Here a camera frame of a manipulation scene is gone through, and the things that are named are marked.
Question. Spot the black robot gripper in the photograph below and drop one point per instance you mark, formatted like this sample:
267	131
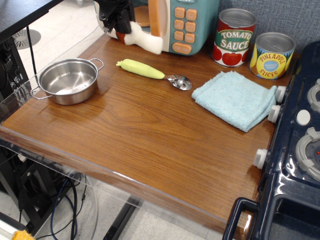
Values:
116	14

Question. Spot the stuffed brown white mushroom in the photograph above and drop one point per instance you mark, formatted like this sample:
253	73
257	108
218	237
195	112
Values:
148	42

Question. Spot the toy teal cream microwave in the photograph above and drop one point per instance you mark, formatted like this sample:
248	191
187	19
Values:
184	25

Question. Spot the small steel pot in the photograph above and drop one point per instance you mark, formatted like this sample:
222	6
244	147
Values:
69	81

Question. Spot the round floor vent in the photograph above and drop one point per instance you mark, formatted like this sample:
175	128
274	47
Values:
23	38

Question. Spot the tomato sauce can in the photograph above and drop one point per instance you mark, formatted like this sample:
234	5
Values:
233	36

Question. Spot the light blue folded cloth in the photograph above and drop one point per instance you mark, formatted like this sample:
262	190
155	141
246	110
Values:
236	99

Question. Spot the pineapple slices can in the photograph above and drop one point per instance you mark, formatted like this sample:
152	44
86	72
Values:
272	54

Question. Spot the clear acrylic table guard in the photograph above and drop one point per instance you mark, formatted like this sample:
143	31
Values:
150	165

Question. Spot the white stove knob upper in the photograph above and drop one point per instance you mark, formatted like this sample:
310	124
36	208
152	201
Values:
280	93

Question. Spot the white stove knob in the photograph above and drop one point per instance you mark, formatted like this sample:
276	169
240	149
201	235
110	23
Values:
260	158
274	113
280	93

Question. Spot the white stove knob middle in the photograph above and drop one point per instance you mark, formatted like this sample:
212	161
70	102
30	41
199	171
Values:
274	113

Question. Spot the black table leg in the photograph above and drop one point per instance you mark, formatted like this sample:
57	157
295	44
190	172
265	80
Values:
122	218

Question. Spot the white stove knob lower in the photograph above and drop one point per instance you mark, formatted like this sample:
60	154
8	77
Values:
260	158

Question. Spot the navy toy stove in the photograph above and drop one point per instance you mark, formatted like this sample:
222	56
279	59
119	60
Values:
288	205

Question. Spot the green handled metal spoon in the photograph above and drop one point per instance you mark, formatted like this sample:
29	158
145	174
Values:
177	80

